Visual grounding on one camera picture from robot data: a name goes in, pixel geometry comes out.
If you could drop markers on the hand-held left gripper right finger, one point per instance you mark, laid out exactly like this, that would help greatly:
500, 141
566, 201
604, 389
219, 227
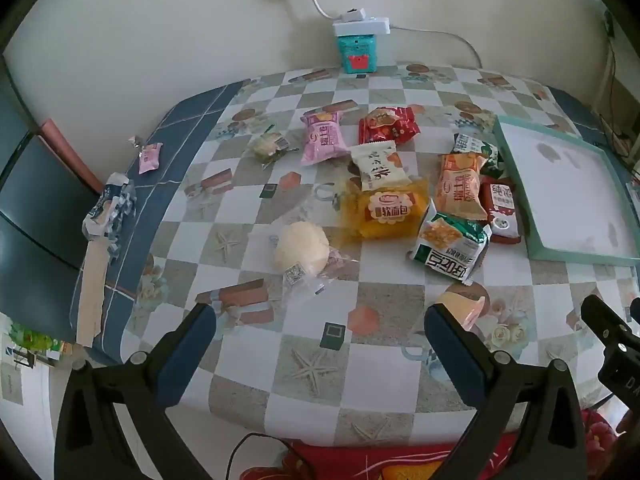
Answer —
452, 347

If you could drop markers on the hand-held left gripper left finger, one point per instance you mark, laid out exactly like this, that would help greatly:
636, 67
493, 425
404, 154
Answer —
187, 345

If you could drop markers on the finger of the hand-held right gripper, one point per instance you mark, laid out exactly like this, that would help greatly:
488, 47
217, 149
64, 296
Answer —
635, 309
602, 317

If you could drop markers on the peach jelly cup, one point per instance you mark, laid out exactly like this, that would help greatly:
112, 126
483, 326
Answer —
462, 307

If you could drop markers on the green white cracker packet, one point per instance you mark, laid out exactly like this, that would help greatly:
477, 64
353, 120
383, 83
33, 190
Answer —
450, 245

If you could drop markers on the teal rimmed white tray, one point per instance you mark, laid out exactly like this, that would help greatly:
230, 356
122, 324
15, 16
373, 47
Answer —
565, 190

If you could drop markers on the dark red snack packet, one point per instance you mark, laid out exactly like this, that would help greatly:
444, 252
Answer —
502, 210

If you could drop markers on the round bun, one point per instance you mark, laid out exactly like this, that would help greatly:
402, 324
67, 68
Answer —
302, 252

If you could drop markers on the yellow soft bread packet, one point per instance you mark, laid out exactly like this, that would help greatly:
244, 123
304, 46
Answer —
387, 207

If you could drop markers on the orange snack packet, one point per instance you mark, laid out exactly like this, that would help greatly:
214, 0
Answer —
460, 187

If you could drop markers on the white snack packet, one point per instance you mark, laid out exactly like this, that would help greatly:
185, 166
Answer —
377, 165

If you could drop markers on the clear pastry green ends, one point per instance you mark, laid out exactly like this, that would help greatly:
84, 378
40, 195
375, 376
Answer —
270, 146

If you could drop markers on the pink swiss roll packet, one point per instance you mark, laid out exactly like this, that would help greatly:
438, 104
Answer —
324, 135

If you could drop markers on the beige cardboard strip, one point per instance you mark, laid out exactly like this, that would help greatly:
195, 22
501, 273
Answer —
92, 290

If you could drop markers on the red floral cloth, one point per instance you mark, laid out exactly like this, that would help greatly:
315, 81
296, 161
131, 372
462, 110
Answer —
375, 460

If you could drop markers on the green printed packaging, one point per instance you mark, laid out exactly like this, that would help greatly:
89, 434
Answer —
30, 342

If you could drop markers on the torn blue white packet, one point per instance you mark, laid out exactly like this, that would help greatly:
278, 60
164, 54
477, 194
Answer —
110, 207

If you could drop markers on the small pink snack packet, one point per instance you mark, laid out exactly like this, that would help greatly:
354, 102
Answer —
150, 156

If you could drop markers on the dark cabinet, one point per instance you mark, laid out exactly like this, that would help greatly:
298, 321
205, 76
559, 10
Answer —
35, 185

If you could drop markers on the pinkish brown board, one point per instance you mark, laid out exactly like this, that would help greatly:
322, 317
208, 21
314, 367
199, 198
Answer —
65, 150

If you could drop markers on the teal box with red crab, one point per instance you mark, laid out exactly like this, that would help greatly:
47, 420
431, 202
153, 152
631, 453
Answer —
356, 52

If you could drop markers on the white power strip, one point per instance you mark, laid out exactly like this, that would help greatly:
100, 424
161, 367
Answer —
361, 25

